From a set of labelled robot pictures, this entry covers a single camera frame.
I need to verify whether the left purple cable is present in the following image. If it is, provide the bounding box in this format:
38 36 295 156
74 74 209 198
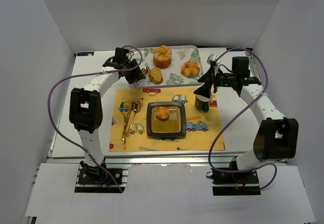
47 44 142 193

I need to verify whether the yellow vehicle print placemat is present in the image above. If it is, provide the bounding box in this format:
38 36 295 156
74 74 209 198
107 87 221 152

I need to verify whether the gold spoon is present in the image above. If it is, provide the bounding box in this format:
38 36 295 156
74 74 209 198
126 100 142 137

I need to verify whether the aluminium table frame rail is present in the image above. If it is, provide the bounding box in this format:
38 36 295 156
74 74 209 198
101 155 238 166

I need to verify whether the floral white serving tray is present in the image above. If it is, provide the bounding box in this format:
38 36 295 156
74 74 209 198
134 46 204 88

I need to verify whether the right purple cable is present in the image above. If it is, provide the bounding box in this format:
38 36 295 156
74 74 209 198
207 47 277 190

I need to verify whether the square black brown plate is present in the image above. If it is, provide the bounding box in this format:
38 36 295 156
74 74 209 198
146 102 186 141

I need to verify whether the purple cable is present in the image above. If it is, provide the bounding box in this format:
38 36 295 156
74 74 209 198
207 47 277 190
47 44 142 193

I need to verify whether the twisted orange bread ring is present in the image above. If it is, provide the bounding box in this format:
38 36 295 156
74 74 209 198
180 60 200 78

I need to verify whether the small round bread roll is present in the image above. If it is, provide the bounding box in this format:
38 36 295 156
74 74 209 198
156 106 169 120

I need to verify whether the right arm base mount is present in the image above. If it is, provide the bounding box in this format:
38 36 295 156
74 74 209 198
206 170 261 196

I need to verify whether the green mug white inside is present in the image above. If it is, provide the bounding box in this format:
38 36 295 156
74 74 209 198
194 94 213 112

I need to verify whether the herb bread slice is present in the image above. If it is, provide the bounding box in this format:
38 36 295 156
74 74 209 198
148 67 163 84

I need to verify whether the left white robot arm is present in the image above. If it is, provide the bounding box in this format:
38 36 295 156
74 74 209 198
69 46 145 168

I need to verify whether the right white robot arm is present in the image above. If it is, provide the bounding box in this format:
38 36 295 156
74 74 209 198
194 54 299 172

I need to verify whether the tall sugared brioche cake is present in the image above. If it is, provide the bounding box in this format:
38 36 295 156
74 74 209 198
153 45 172 69

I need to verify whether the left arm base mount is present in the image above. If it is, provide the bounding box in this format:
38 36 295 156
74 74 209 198
74 166 128 194

